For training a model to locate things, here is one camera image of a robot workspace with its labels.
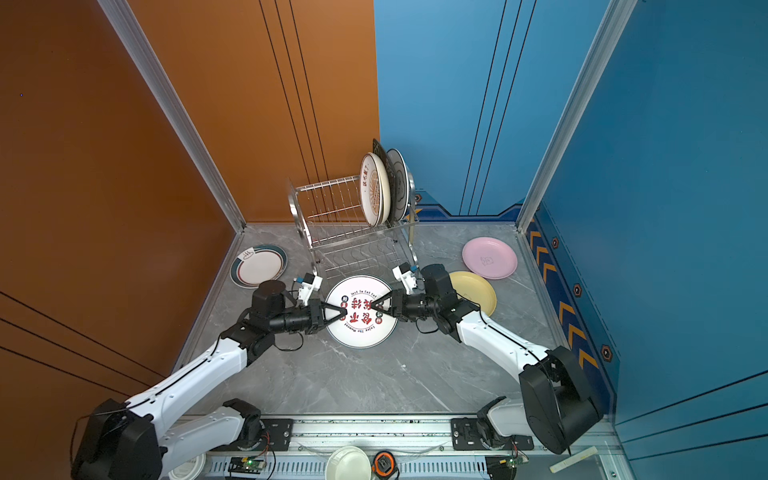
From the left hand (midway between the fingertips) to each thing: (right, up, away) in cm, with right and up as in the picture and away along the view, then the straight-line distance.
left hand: (347, 312), depth 75 cm
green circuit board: (-23, -36, -4) cm, 43 cm away
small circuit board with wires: (+38, -36, -5) cm, 52 cm away
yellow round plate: (+39, +3, +24) cm, 46 cm away
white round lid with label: (-31, -31, -12) cm, 46 cm away
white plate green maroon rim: (-38, +11, +33) cm, 52 cm away
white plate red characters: (+4, -3, -1) cm, 5 cm away
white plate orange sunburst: (+5, +33, +12) cm, 36 cm away
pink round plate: (+47, +13, +34) cm, 60 cm away
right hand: (+7, +1, +1) cm, 7 cm away
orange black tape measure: (+10, -33, -8) cm, 35 cm away
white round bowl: (+1, -35, -5) cm, 35 cm away
